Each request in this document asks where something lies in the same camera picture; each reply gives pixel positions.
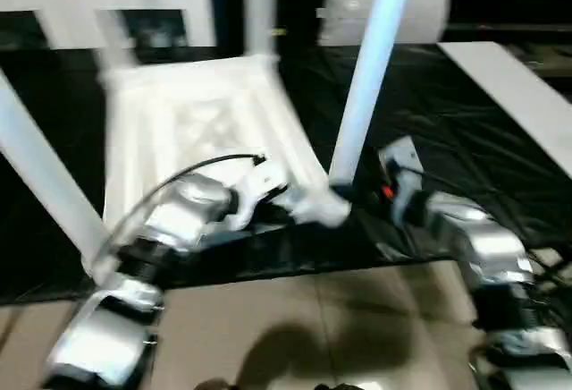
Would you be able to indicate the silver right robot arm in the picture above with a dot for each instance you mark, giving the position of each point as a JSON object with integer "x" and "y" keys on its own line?
{"x": 474, "y": 256}

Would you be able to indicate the small yellow label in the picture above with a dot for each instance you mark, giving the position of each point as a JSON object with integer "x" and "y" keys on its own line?
{"x": 278, "y": 31}

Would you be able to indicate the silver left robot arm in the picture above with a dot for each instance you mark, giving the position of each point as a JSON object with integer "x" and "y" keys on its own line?
{"x": 152, "y": 256}

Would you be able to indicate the grey pillow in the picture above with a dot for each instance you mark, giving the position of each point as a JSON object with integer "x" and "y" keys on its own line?
{"x": 420, "y": 10}

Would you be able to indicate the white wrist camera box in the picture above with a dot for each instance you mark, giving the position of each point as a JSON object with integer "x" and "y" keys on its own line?
{"x": 400, "y": 166}
{"x": 261, "y": 182}

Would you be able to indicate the white flat panel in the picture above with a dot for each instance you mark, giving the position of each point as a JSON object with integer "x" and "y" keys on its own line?
{"x": 509, "y": 86}

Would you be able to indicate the black left robot foot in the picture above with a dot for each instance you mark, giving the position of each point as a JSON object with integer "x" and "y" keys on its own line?
{"x": 214, "y": 385}

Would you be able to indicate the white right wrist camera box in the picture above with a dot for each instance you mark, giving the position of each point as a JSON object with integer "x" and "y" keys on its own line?
{"x": 400, "y": 166}

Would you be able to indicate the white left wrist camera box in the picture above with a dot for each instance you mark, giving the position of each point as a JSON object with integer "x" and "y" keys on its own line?
{"x": 261, "y": 182}

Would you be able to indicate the white cabinet with glass doors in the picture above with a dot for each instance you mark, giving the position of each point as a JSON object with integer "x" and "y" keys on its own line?
{"x": 89, "y": 5}

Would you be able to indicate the black work mat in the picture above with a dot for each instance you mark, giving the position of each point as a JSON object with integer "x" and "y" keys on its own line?
{"x": 447, "y": 113}

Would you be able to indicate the white plastic table leg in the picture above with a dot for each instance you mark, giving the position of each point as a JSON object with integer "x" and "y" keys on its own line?
{"x": 45, "y": 157}
{"x": 112, "y": 37}
{"x": 371, "y": 68}
{"x": 259, "y": 5}

